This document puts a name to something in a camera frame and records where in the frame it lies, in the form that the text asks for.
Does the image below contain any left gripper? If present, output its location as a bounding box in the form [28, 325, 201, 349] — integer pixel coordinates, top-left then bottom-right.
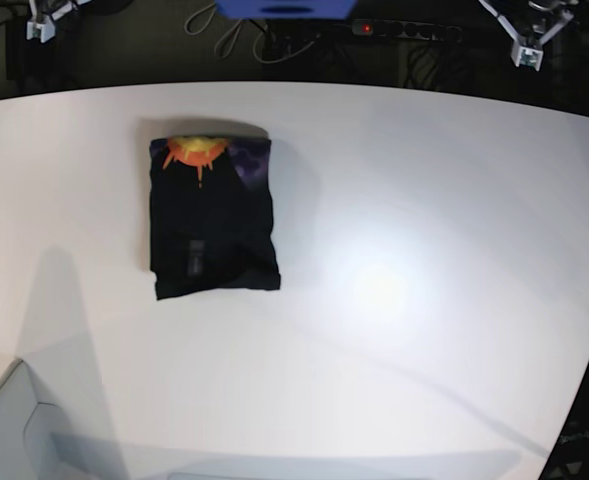
[478, 0, 577, 55]

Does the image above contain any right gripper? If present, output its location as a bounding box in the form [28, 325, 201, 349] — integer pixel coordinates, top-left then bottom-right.
[27, 0, 90, 33]

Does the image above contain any black t-shirt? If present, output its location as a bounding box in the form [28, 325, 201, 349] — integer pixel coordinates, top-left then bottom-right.
[149, 136, 281, 300]

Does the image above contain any black equipment box left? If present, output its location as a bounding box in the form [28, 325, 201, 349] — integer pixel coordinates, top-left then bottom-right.
[5, 14, 56, 85]

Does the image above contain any black power strip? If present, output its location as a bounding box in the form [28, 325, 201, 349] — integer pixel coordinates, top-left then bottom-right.
[349, 19, 465, 43]

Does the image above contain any blue box overhead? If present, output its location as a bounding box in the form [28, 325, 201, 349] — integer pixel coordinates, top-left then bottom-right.
[216, 0, 356, 19]

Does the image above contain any white bin bottom left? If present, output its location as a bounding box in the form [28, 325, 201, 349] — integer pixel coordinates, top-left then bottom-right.
[0, 361, 128, 479]

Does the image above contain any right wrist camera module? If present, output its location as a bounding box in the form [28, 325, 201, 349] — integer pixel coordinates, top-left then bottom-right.
[26, 17, 56, 43]

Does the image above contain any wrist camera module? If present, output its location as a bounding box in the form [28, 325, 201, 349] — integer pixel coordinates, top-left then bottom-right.
[26, 17, 56, 43]
[510, 42, 544, 71]

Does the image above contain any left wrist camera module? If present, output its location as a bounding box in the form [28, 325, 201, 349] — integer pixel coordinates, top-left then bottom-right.
[510, 42, 544, 71]

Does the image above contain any white coiled cable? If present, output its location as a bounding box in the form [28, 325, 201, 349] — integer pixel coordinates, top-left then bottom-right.
[183, 4, 255, 59]

